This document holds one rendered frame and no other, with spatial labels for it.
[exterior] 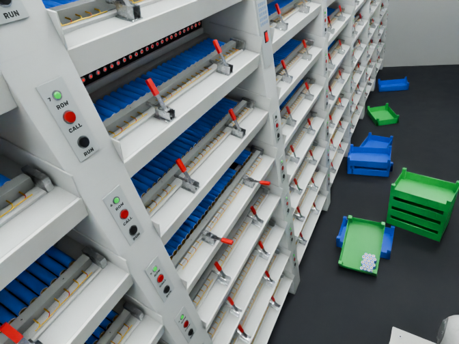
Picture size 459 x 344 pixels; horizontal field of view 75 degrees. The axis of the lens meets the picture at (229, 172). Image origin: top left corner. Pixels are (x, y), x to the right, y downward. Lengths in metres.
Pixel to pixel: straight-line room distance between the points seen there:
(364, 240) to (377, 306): 0.37
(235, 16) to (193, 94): 0.35
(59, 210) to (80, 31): 0.28
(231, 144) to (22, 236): 0.59
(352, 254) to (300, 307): 0.45
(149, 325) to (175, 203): 0.29
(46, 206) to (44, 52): 0.22
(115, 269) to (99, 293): 0.05
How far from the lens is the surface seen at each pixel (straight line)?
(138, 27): 0.61
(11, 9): 0.49
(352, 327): 1.79
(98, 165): 0.54
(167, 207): 0.73
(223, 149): 0.88
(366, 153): 2.71
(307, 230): 1.95
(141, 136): 0.63
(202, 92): 0.77
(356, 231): 2.02
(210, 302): 1.02
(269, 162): 1.15
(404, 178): 2.20
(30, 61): 0.49
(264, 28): 1.04
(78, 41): 0.54
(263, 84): 1.04
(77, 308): 0.65
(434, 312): 1.91
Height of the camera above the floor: 1.59
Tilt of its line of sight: 35 degrees down
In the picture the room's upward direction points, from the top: 14 degrees counter-clockwise
